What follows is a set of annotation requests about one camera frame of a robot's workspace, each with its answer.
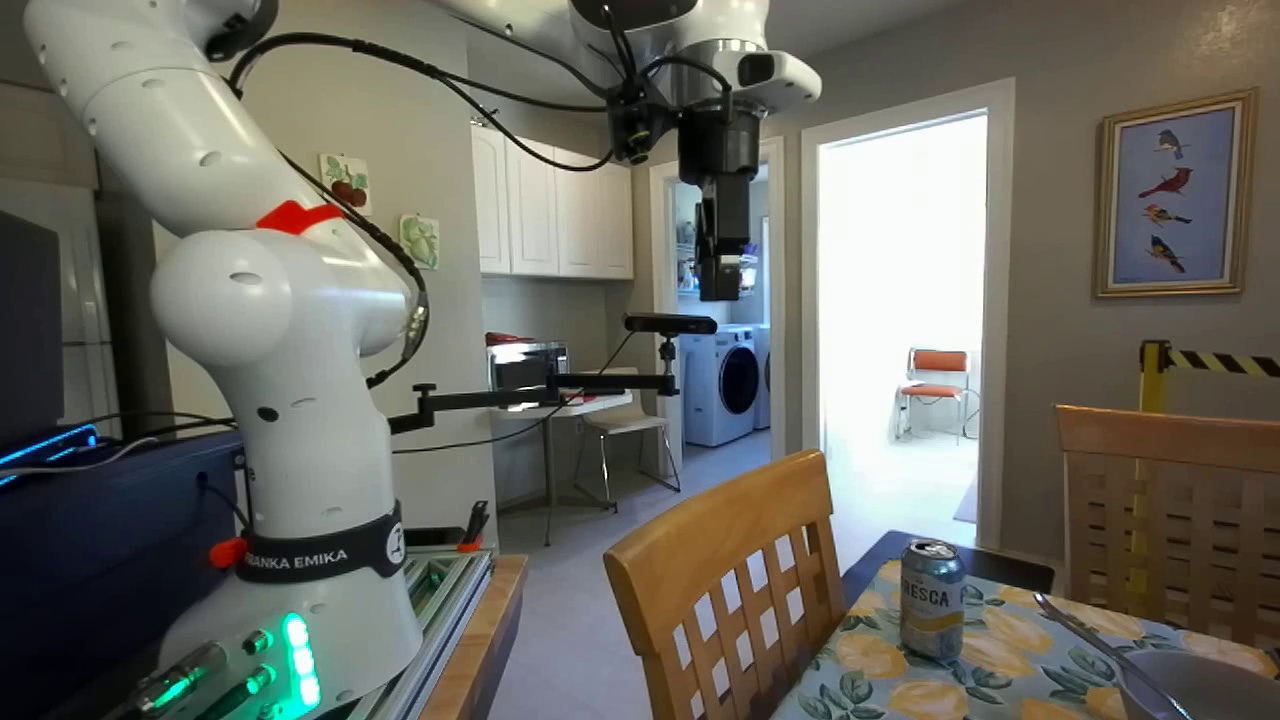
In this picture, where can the near wooden lattice chair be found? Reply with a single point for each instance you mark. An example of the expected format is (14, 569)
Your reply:
(731, 592)

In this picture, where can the silver blue drink can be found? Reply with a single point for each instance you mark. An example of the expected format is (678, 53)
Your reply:
(933, 603)

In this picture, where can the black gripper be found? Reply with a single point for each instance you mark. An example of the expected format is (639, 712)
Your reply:
(723, 157)

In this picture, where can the small white side table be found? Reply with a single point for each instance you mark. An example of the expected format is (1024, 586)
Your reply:
(597, 426)

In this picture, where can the dark blue box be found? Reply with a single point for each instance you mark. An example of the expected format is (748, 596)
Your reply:
(96, 565)

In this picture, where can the grey laptop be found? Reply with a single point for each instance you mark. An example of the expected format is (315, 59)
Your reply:
(1177, 686)

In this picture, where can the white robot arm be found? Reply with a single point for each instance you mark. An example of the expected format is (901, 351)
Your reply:
(282, 297)

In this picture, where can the far wooden lattice chair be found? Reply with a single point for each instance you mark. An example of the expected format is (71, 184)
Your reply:
(1175, 518)

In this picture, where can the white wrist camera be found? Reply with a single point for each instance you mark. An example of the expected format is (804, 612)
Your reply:
(776, 83)

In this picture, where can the lemon print tablecloth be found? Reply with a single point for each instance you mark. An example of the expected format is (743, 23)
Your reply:
(1013, 663)

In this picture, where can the white washing machine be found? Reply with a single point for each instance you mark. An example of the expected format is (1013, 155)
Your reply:
(723, 384)

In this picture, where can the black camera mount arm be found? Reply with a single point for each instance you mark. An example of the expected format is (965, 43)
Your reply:
(551, 384)

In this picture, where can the framed bird picture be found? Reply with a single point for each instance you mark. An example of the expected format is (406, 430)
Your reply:
(1175, 198)

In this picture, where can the wooden lattice chair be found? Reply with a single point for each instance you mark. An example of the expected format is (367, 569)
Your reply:
(731, 592)
(1175, 518)

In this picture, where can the yellow black barrier post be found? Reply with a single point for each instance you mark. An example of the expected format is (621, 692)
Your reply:
(1163, 358)

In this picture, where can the robot base control panel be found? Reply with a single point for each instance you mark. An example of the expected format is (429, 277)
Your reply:
(284, 666)

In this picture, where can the white wall cabinets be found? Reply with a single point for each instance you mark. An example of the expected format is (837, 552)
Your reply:
(546, 214)

